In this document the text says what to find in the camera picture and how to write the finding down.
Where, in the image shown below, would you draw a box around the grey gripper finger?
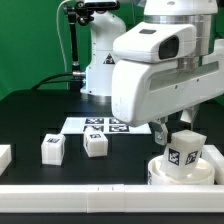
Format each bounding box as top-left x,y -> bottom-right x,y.
180,105 -> 199,125
149,117 -> 168,146

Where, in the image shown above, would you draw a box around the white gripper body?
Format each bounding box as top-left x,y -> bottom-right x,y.
112,22 -> 224,127

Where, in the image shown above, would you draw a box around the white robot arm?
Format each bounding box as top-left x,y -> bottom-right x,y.
82,0 -> 224,145

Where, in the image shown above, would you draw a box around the white marker sheet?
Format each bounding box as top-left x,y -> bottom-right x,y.
61,117 -> 151,134

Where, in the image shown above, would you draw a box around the white front rail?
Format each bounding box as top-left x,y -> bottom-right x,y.
0,185 -> 224,213

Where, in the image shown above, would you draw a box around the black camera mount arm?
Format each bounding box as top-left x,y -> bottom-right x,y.
64,1 -> 93,92

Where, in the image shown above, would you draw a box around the white cable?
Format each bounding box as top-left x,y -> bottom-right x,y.
55,0 -> 72,74

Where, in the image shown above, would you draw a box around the black cables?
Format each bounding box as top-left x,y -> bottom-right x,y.
31,72 -> 84,91

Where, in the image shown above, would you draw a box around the white left rail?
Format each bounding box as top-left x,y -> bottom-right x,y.
0,145 -> 12,176

